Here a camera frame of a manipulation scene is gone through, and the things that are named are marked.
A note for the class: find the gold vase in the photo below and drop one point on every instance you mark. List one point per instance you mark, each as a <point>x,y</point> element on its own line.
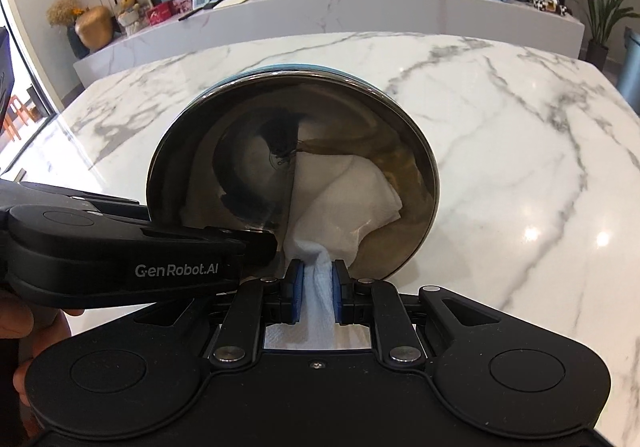
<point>95,29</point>

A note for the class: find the white paper towel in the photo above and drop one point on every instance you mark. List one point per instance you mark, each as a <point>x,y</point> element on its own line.
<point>340,212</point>

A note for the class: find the steel bowl with blue outside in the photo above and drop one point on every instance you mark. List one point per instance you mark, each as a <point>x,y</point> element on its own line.
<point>350,112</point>

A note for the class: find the person's left hand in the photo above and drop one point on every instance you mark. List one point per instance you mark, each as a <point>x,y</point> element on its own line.
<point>30,322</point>

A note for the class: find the orange wooden stool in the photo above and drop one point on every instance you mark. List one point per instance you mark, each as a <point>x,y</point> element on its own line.
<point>20,114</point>

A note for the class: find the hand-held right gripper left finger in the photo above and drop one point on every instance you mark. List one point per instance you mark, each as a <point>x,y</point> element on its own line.
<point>295,291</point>

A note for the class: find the pink box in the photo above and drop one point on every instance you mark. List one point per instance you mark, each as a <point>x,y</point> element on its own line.
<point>182,6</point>

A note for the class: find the dark vase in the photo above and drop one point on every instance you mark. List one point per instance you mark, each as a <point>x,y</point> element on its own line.
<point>76,43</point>

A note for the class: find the red box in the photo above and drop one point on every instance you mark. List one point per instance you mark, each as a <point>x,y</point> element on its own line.
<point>159,16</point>

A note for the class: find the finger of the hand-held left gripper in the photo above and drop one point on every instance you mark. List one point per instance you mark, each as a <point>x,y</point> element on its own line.
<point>90,207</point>
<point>255,247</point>

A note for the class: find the grey metal trash bin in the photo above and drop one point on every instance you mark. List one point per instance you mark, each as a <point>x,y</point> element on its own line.
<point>631,67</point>

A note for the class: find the potted green plant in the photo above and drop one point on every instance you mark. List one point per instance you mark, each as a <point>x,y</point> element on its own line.
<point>597,54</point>

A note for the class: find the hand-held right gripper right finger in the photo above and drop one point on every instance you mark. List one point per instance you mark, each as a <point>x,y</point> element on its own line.
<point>341,292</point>

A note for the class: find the dried flower bouquet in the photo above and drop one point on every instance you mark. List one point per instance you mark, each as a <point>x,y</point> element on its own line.
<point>62,9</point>

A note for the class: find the beige plush doll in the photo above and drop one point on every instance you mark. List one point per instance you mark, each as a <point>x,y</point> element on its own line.
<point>127,14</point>

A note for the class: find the black and white plush toy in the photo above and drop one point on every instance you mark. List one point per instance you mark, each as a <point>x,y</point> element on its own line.
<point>547,2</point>

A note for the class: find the black remote control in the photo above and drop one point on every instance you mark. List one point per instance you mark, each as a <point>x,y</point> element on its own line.
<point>189,15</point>

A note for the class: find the white digital clock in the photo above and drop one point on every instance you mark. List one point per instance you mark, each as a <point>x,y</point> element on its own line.
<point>202,0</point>

